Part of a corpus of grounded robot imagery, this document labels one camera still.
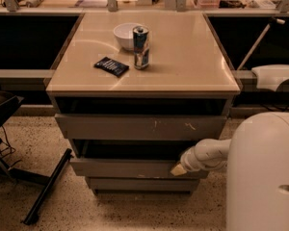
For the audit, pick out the white stick with black tip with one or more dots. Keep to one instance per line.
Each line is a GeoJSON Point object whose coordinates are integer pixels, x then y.
{"type": "Point", "coordinates": [272, 21]}

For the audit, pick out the white curved plastic cover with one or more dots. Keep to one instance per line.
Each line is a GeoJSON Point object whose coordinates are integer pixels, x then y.
{"type": "Point", "coordinates": [271, 76]}

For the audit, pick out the white bowl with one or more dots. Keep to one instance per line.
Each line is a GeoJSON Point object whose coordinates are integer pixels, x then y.
{"type": "Point", "coordinates": [124, 35]}

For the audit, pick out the dark blue snack packet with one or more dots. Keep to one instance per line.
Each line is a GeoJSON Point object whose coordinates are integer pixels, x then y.
{"type": "Point", "coordinates": [111, 66]}

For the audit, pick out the grey drawer cabinet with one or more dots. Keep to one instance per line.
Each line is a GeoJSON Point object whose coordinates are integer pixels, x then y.
{"type": "Point", "coordinates": [186, 73]}

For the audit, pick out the grey bottom drawer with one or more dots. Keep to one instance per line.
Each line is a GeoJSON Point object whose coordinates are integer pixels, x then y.
{"type": "Point", "coordinates": [141, 185]}

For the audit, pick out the blue silver drink can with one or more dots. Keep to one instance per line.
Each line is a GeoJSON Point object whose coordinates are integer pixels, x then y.
{"type": "Point", "coordinates": [141, 47]}

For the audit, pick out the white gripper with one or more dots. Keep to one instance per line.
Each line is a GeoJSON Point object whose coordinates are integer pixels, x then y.
{"type": "Point", "coordinates": [187, 160]}

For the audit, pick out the grey drawer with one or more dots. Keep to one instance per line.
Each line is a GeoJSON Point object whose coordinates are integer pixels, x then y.
{"type": "Point", "coordinates": [141, 127]}
{"type": "Point", "coordinates": [128, 159]}
{"type": "Point", "coordinates": [141, 185]}

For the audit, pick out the grey top drawer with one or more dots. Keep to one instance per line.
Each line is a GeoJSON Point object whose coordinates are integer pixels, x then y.
{"type": "Point", "coordinates": [141, 127]}

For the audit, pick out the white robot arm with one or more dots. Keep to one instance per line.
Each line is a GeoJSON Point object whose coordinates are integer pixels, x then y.
{"type": "Point", "coordinates": [257, 180]}

